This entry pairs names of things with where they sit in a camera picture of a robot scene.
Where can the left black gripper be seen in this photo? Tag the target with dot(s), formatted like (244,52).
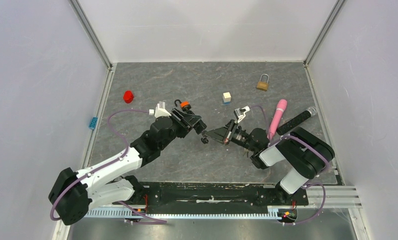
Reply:
(188,121)

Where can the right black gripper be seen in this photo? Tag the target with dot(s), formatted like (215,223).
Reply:
(230,128)

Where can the orange black padlock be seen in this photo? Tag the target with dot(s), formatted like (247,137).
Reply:
(183,105)

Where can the black key bunch large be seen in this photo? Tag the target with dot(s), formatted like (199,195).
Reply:
(204,139)

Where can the brass padlock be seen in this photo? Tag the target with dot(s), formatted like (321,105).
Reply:
(263,83)

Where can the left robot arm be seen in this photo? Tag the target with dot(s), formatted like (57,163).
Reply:
(75,192)

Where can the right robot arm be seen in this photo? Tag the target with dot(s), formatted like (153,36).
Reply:
(307,154)

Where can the white blue cube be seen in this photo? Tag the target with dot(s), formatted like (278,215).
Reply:
(226,98)

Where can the red cylinder block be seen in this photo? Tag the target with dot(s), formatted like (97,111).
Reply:
(128,97)

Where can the pink toy microphone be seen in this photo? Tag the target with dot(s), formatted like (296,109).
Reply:
(280,108)

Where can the black toy microphone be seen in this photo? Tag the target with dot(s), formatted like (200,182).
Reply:
(297,120)

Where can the blue lego brick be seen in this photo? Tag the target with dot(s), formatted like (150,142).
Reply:
(93,123)

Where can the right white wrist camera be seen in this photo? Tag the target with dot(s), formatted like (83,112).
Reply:
(240,113)

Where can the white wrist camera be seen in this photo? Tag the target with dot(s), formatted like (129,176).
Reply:
(160,110)
(240,113)

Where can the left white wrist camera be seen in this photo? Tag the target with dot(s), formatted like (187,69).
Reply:
(160,110)

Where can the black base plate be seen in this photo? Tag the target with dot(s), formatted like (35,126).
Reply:
(212,198)

